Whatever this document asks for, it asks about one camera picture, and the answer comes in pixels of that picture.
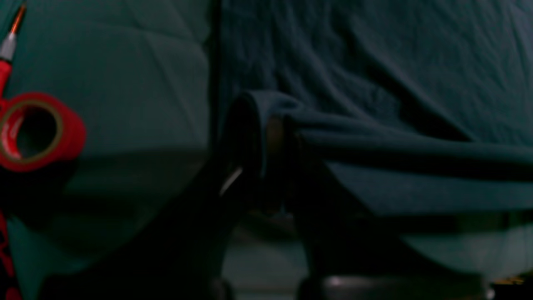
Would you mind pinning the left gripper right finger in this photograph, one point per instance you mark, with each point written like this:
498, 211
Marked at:
352, 254

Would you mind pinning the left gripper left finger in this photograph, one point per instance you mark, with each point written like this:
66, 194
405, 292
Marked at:
178, 256

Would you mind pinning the dark blue T-shirt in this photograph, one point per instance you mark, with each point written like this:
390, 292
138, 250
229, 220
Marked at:
415, 106

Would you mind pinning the red tape roll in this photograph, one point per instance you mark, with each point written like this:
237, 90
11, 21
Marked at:
37, 130

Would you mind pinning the light blue table cloth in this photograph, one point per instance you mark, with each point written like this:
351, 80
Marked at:
144, 76

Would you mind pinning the orange screwdriver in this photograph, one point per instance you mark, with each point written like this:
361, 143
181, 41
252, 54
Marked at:
8, 46

